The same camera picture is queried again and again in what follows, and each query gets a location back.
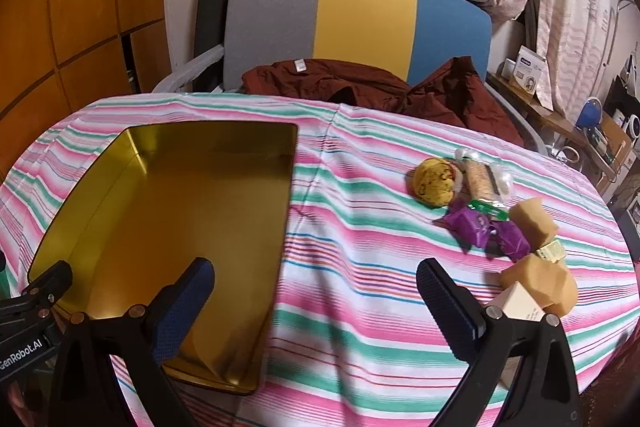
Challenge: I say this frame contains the white cardboard box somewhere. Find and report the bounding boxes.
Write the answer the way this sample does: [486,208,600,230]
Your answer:
[487,281,547,390]

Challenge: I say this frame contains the large tan sponge block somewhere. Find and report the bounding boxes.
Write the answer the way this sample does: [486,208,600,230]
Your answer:
[499,255,578,317]

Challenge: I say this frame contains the small green white box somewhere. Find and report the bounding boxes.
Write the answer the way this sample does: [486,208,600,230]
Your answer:
[535,239,566,263]

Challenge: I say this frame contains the purple snack packet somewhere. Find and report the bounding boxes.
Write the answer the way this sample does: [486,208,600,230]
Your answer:
[490,221,532,262]
[436,206,492,249]

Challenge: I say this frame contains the clear plastic packet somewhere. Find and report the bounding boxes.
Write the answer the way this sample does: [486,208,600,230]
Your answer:
[454,147,513,207]

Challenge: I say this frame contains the yellow knitted toy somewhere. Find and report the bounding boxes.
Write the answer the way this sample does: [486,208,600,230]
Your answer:
[412,158,463,208]

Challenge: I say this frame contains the cracker packet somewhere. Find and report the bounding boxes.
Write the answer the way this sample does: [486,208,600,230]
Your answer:
[463,158,500,202]

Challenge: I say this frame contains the gold metal tin tray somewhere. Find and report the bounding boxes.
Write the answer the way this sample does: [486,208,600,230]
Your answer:
[27,120,297,395]

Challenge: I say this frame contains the wooden side shelf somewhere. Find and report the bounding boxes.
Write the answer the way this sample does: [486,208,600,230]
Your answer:
[487,74,632,195]

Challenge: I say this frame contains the striped pink green tablecloth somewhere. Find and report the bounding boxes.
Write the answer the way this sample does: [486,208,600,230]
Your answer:
[1,94,639,426]

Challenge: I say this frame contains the maroon garment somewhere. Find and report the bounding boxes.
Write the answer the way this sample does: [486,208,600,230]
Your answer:
[241,56,525,146]

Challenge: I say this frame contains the wooden wardrobe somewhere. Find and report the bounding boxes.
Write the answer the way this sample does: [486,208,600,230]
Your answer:
[1,0,170,174]

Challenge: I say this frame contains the white blue product box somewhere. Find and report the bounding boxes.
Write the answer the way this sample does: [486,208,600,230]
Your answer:
[509,46,547,98]

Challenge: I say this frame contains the grey yellow blue chair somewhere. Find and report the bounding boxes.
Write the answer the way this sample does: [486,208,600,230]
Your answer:
[150,0,549,156]

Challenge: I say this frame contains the black rolled mat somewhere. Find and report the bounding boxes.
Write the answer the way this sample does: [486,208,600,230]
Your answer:
[192,0,242,93]

